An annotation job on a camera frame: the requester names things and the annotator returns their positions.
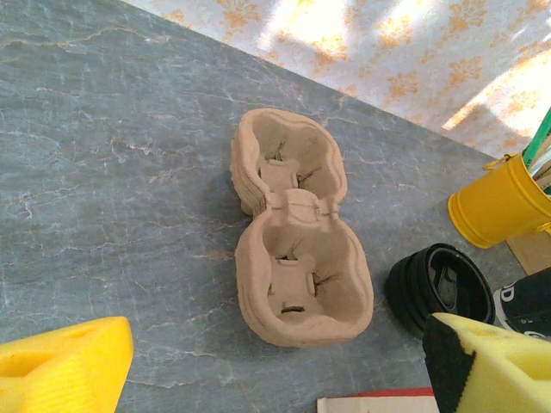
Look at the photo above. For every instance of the green plastic straw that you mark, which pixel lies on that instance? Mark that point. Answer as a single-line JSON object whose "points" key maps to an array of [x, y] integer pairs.
{"points": [[538, 133]]}

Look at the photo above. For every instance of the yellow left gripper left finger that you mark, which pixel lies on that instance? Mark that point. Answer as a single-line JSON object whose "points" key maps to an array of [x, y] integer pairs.
{"points": [[56, 370]]}

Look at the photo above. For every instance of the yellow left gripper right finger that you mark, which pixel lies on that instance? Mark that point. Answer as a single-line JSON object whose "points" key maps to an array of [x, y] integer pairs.
{"points": [[495, 374]]}

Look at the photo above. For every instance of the red white paper bag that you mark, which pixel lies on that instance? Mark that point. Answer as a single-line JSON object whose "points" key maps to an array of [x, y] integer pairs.
{"points": [[370, 402]]}

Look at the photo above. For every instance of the yellow straw holder tin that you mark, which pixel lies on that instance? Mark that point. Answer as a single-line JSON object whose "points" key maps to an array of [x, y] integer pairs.
{"points": [[495, 206]]}

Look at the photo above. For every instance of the brown pulp cup carrier stack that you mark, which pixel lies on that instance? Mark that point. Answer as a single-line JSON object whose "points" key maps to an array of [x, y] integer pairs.
{"points": [[258, 266]]}

